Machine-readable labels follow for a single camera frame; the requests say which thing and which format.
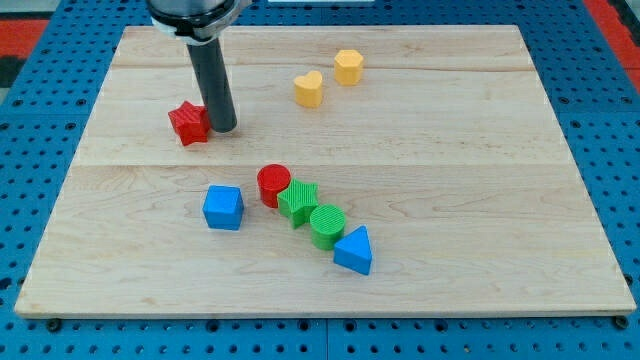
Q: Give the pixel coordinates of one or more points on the red cylinder block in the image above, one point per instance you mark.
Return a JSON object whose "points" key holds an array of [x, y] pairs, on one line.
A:
{"points": [[272, 179]]}

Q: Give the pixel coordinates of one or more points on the yellow hexagon block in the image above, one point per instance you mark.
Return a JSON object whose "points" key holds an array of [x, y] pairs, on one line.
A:
{"points": [[348, 67]]}

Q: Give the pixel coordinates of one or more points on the green star block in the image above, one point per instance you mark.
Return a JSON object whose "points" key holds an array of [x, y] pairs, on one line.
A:
{"points": [[297, 201]]}

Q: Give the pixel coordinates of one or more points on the blue cube block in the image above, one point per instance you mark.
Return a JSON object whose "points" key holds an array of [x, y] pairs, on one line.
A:
{"points": [[223, 207]]}

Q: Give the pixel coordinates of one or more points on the blue triangle block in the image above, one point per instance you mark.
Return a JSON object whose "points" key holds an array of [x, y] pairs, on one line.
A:
{"points": [[354, 251]]}

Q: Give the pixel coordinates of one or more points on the green cylinder block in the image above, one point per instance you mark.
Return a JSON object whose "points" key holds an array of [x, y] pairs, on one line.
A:
{"points": [[327, 223]]}

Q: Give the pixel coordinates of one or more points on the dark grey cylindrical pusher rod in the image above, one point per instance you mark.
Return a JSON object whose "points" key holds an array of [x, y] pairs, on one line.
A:
{"points": [[209, 68]]}

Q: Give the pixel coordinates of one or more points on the light wooden board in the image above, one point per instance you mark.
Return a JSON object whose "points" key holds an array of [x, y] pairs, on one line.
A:
{"points": [[447, 150]]}

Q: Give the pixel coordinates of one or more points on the red star block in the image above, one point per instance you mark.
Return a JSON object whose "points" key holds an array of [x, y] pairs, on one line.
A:
{"points": [[190, 122]]}

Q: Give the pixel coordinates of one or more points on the yellow heart block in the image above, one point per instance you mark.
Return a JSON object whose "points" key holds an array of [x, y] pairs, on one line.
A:
{"points": [[308, 89]]}

